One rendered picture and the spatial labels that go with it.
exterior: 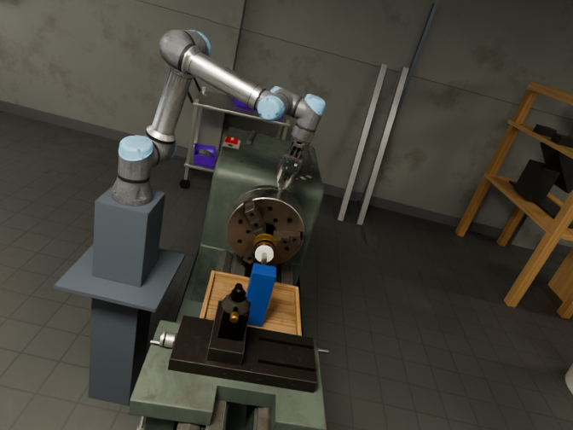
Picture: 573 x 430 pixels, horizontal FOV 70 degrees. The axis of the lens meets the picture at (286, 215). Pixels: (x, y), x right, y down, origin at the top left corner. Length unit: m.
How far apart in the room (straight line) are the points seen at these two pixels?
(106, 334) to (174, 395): 0.87
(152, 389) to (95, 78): 4.38
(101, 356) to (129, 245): 0.64
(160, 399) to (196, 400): 0.09
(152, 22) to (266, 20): 1.20
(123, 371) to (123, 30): 3.73
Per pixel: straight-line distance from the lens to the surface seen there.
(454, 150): 5.09
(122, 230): 1.67
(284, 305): 1.62
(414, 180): 5.10
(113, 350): 2.09
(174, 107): 1.62
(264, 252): 1.50
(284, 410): 1.25
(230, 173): 1.72
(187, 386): 1.24
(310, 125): 1.42
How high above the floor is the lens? 1.90
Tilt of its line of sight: 27 degrees down
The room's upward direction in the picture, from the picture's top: 16 degrees clockwise
